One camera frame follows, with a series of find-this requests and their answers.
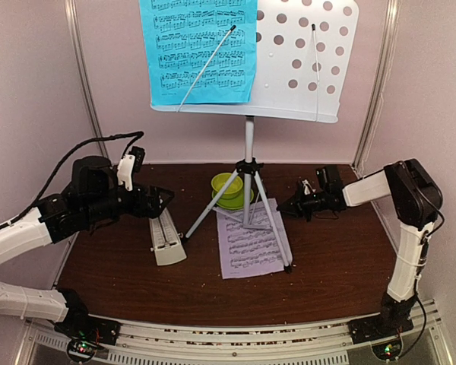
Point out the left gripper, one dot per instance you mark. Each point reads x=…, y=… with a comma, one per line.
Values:
x=152, y=210

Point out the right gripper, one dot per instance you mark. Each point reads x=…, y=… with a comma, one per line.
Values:
x=285, y=206

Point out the grey metronome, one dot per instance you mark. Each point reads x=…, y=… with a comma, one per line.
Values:
x=166, y=241

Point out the purple sheet music page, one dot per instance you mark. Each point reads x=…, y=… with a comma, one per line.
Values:
x=246, y=253

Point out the blue sheet music page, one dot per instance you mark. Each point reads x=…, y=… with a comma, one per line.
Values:
x=200, y=51

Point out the white music stand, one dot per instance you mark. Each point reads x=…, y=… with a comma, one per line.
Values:
x=303, y=52

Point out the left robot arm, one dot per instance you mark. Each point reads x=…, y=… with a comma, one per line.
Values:
x=96, y=197

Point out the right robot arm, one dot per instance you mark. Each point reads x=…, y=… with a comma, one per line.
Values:
x=417, y=202

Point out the green plastic plate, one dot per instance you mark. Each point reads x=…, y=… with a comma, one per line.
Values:
x=232, y=204

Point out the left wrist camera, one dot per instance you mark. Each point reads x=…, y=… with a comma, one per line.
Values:
x=129, y=165

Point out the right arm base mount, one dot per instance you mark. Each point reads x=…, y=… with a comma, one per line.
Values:
x=380, y=334

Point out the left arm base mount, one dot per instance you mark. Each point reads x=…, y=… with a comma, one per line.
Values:
x=88, y=337

